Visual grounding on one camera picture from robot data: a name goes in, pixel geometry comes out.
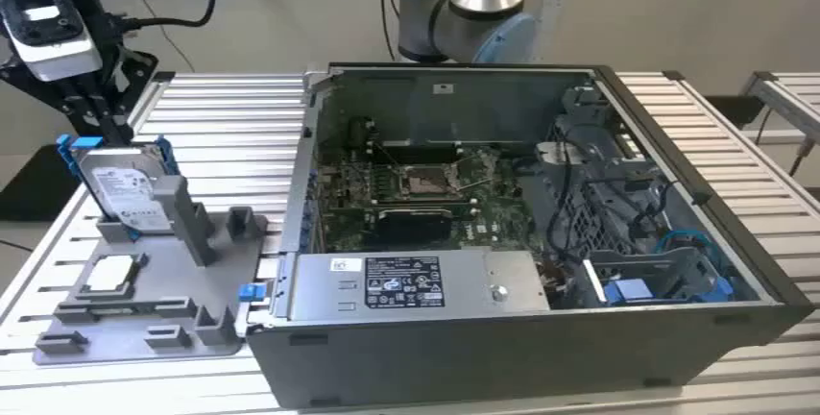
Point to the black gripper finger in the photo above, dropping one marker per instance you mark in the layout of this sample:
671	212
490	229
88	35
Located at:
60	100
138	79

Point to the hard disk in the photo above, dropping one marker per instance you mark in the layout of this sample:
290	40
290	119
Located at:
122	184

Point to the gray metal disk bay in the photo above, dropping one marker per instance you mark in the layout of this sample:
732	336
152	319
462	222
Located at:
640	261

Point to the empty blue disk carrier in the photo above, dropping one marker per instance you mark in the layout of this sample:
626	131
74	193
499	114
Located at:
631	290

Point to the silver CPU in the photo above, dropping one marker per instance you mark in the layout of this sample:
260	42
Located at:
108	275

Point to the gray parts rack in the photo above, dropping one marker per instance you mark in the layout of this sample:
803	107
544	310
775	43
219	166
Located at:
167	280

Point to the black RAM slot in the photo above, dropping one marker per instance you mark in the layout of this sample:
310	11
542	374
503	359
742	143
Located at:
416	146
416	205
416	154
416	199

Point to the blue release latch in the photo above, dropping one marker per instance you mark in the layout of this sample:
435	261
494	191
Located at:
251	291

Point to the CPU socket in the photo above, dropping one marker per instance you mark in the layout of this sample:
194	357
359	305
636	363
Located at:
426	182

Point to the black graphics card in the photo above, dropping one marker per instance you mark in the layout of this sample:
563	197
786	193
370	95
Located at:
410	230

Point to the green motherboard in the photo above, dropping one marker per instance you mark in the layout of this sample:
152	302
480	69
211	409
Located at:
512	203

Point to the silver power supply with label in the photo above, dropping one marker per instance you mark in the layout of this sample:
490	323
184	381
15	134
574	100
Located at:
487	271

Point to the dark gray PC case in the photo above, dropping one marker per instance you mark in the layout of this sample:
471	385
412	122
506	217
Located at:
448	362

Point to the perforated metal drive cage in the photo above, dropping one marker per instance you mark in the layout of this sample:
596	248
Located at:
596	223

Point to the black box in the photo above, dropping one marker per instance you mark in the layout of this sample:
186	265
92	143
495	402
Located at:
736	110

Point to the aluminium slat side table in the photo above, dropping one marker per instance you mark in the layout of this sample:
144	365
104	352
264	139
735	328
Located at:
795	93

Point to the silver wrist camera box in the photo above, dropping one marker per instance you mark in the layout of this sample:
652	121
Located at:
55	35

